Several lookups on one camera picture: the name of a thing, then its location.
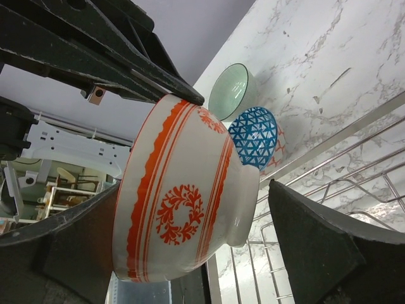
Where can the pale green ribbed bowl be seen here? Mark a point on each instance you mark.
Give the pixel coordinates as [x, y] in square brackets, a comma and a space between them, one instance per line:
[234, 91]

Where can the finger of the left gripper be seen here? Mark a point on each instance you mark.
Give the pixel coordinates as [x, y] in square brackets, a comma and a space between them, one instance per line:
[153, 61]

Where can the orange floral bowl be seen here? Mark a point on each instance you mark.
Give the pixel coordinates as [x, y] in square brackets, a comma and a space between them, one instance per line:
[184, 194]

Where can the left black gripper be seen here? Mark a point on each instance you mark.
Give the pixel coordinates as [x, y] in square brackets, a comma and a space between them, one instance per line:
[30, 47]

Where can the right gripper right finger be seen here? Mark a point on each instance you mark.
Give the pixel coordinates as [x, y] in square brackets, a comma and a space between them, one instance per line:
[334, 258]

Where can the blue triangle pattern bowl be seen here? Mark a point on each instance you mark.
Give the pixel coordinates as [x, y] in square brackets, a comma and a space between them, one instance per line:
[259, 139]

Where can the metal wire dish rack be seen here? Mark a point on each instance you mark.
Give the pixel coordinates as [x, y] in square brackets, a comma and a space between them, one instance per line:
[363, 179]

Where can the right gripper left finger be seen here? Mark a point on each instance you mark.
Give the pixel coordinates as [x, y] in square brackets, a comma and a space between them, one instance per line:
[65, 258]

